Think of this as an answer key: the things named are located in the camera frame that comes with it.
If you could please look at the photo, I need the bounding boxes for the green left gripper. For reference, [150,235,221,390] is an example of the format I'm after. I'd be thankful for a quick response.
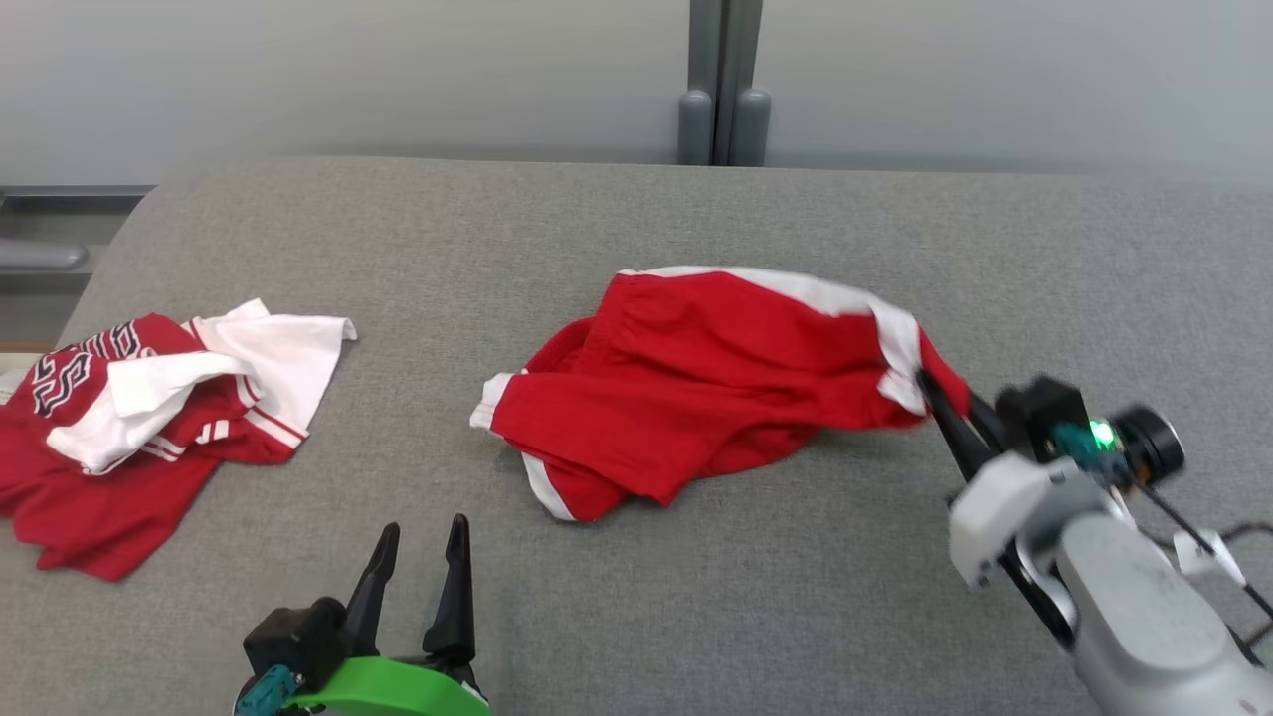
[283,514,491,716]

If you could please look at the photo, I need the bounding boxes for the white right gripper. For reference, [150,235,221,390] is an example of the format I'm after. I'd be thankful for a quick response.
[915,368,1107,591]

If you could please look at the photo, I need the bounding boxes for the red shorts with white stripe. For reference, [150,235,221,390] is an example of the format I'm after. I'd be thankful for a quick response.
[469,265,972,524]

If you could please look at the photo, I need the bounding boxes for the red white basketball jersey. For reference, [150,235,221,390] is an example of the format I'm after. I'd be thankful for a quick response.
[0,297,359,584]

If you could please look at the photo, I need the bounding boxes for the black right gripper motor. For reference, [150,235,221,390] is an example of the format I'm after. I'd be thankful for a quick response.
[1112,405,1187,485]

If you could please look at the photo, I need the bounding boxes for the white laundry basket brown rim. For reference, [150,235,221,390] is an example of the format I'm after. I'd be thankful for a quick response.
[0,343,46,404]

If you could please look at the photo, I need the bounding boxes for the teal right camera connector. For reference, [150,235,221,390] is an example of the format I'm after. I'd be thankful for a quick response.
[1052,420,1130,476]

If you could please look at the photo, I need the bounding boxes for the teal camera connector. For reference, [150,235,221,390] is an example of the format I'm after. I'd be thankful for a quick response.
[1052,420,1130,476]
[235,663,301,716]

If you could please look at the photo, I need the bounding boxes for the teal left camera connector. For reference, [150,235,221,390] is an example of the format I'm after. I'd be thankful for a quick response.
[235,663,301,716]

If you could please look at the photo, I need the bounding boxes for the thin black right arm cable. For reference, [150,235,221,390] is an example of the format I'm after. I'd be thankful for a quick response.
[1132,475,1273,662]

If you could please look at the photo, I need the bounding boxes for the white cable tag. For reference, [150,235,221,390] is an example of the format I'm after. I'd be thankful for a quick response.
[1172,526,1248,590]

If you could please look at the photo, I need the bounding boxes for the grey door frame post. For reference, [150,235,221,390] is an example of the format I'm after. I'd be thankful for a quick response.
[676,0,774,168]

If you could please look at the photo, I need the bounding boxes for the grey metal floor rail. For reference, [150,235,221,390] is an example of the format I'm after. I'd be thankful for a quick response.
[0,184,158,277]

